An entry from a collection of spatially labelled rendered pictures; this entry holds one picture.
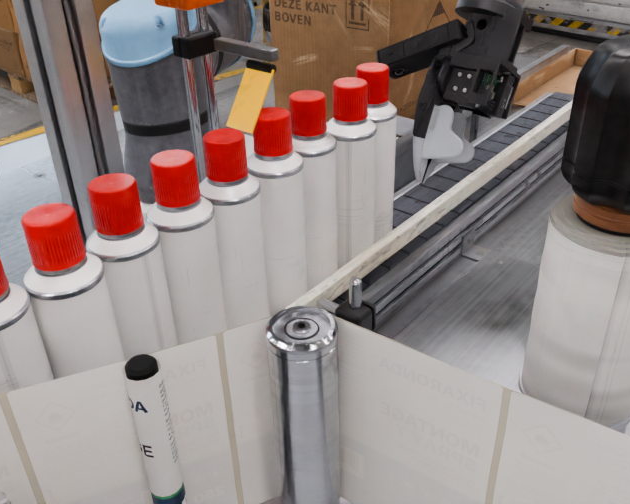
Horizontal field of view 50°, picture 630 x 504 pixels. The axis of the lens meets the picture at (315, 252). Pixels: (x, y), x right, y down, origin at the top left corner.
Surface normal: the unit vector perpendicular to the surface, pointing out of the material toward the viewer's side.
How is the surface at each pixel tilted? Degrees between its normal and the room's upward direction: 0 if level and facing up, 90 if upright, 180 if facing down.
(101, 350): 90
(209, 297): 90
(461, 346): 0
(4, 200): 0
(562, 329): 87
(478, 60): 60
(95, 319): 90
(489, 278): 0
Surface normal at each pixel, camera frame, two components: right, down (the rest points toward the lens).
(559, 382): -0.67, 0.38
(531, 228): -0.03, -0.85
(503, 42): -0.56, -0.06
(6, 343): 0.64, 0.40
